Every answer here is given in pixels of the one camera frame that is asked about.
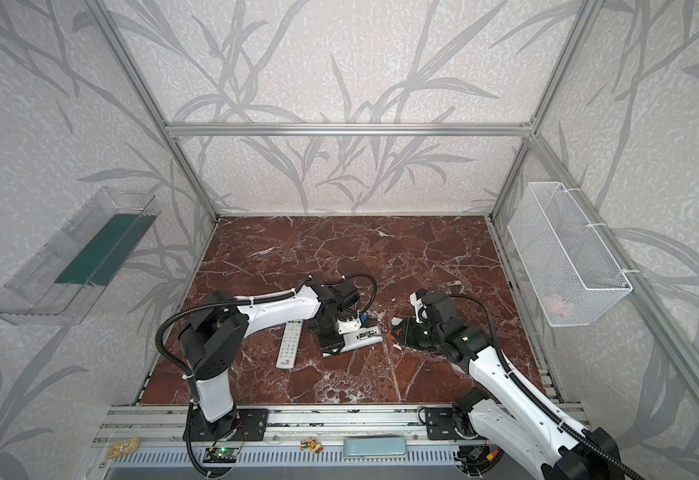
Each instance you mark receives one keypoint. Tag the clear plastic wall shelf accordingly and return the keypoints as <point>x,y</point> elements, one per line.
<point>61,283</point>

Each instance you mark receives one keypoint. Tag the grey rectangular box on rail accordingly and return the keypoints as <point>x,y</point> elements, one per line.
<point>374,447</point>

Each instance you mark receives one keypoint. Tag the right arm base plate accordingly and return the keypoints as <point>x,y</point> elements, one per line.
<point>441,424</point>

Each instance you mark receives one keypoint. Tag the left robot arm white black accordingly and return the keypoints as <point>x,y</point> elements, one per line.
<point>214,335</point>

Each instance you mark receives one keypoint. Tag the white wire mesh basket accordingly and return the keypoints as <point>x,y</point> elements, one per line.
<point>564,254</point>

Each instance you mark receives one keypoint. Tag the tan circuit board piece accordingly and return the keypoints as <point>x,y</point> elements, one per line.
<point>122,448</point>

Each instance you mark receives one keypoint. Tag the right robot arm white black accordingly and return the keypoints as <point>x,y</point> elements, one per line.
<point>506,408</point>

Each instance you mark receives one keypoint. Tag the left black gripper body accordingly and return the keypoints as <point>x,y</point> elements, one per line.
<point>332,342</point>

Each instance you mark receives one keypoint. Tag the left green led controller board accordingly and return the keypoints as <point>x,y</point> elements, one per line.
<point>221,455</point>

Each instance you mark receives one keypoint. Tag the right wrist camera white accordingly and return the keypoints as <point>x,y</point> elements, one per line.
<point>416,300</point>

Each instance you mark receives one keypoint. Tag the white remote control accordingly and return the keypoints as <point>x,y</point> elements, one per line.
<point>361,339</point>
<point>290,345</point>

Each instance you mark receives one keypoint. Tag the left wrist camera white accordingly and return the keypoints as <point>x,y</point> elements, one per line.
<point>348,325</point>

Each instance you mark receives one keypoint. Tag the pink object in basket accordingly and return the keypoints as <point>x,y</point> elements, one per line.
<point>556,306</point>

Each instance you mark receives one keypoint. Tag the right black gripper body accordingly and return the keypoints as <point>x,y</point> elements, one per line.
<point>409,330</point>

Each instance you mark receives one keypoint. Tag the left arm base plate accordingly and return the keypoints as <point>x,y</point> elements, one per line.
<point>245,424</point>

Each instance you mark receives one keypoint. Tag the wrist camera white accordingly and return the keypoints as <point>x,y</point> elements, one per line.
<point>348,325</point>
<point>416,300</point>

